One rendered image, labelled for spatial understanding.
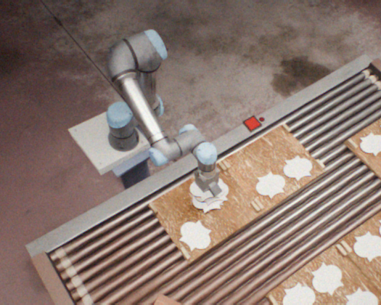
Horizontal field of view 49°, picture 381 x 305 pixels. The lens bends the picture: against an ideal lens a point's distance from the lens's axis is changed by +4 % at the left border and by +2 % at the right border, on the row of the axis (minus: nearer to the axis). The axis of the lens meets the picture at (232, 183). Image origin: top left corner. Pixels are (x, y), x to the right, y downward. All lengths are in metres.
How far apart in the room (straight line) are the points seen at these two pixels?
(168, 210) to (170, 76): 1.91
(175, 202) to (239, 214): 0.31
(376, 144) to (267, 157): 0.57
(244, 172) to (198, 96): 1.58
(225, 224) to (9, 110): 2.27
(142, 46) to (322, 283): 1.21
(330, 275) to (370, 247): 0.24
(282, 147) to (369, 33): 2.35
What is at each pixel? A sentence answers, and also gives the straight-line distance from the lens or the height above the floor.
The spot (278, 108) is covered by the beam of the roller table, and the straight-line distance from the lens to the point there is 2.29.
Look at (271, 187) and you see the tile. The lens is 1.98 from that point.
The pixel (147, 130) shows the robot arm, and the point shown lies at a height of 1.40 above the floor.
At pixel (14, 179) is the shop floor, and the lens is 3.33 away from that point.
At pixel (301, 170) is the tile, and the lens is 2.06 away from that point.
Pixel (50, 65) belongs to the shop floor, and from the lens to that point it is 3.88.
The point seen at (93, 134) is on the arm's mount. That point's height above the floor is 0.92.
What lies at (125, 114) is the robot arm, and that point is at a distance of 1.97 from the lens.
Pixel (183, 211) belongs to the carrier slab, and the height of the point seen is 0.94.
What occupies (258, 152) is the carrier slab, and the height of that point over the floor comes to 0.94.
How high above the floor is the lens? 2.69
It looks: 62 degrees down
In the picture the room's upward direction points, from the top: 7 degrees clockwise
